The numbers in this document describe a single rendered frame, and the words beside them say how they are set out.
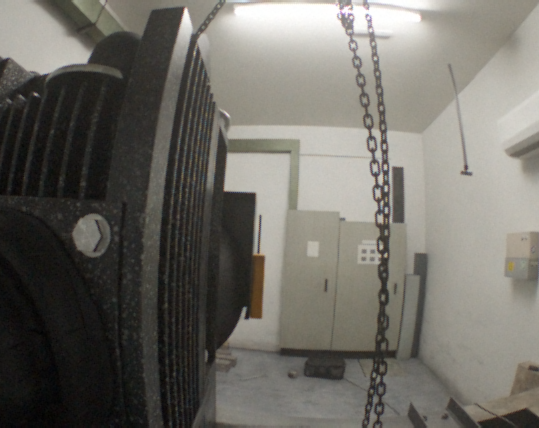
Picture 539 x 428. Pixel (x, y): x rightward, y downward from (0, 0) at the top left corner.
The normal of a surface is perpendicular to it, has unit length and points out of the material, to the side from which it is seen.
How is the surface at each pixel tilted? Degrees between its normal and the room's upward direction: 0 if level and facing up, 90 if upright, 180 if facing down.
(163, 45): 90
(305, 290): 90
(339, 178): 90
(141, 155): 90
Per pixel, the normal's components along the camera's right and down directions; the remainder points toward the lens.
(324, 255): -0.12, -0.11
